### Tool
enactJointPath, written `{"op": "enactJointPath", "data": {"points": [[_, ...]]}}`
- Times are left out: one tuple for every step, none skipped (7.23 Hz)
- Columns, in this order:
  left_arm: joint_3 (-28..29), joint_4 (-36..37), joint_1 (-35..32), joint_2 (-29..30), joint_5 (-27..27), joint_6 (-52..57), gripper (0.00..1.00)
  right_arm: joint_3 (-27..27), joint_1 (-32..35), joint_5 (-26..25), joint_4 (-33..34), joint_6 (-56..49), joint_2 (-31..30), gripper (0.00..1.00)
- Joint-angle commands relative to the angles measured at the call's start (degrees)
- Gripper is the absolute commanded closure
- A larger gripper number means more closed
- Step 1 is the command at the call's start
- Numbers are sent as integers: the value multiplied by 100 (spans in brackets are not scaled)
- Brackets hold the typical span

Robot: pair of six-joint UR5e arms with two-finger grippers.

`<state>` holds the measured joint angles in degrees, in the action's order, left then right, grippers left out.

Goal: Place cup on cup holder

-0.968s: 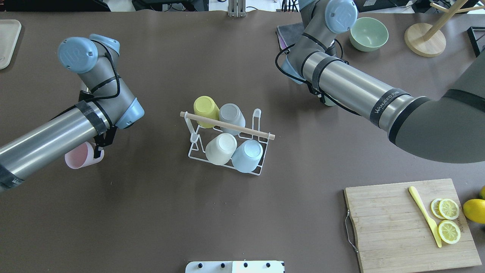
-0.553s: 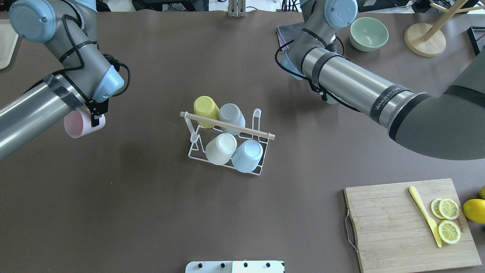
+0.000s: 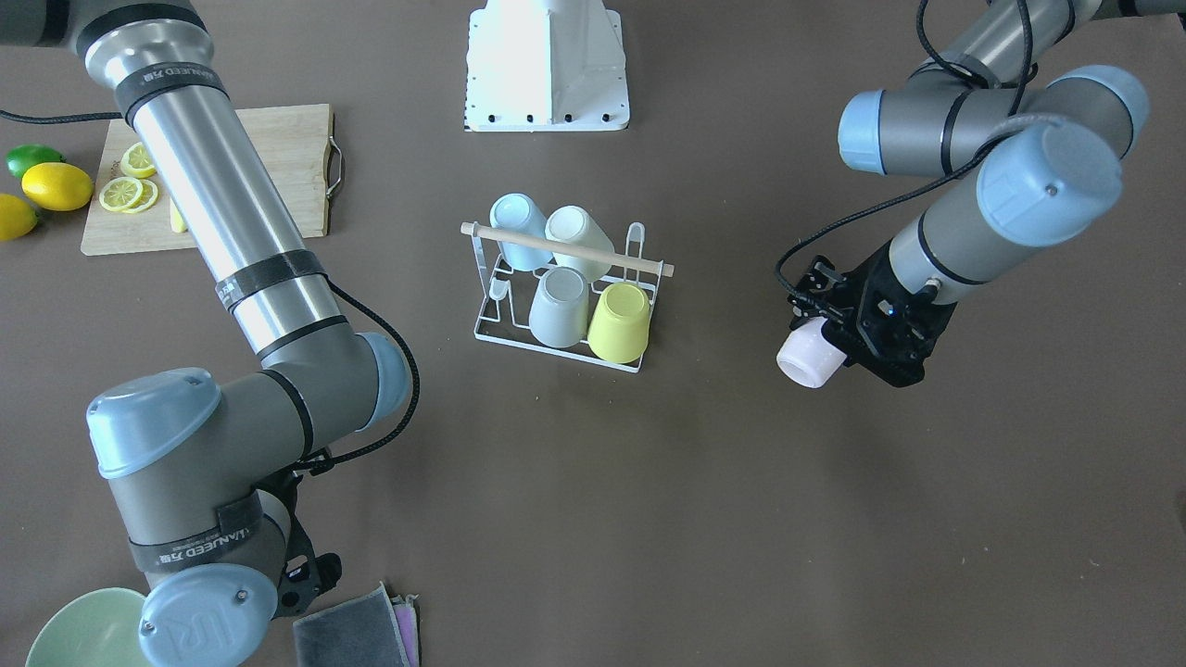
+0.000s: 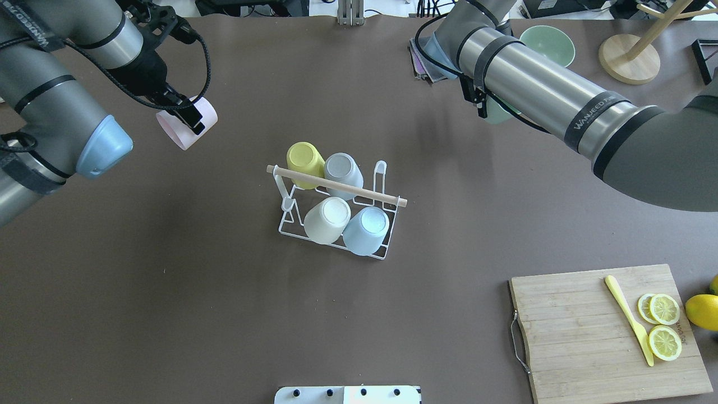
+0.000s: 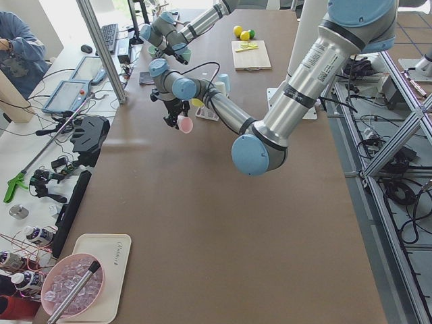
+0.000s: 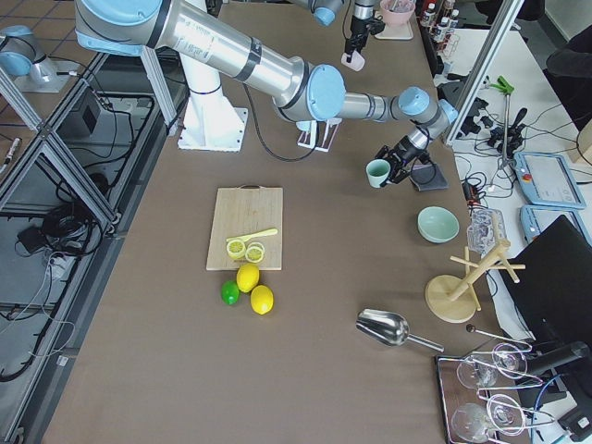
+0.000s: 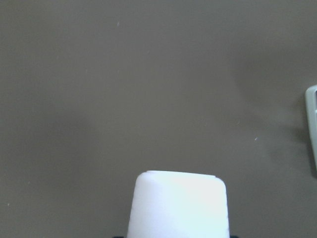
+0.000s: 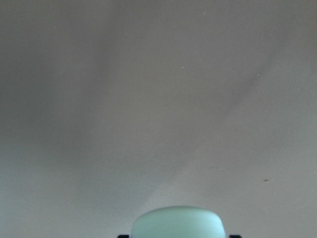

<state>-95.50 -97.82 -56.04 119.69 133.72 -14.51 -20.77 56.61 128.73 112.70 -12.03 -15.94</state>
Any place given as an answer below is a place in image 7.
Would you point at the pink cup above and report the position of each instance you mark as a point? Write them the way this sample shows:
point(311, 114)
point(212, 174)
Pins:
point(169, 204)

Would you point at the white wire cup holder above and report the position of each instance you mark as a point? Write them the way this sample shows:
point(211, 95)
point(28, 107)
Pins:
point(311, 112)

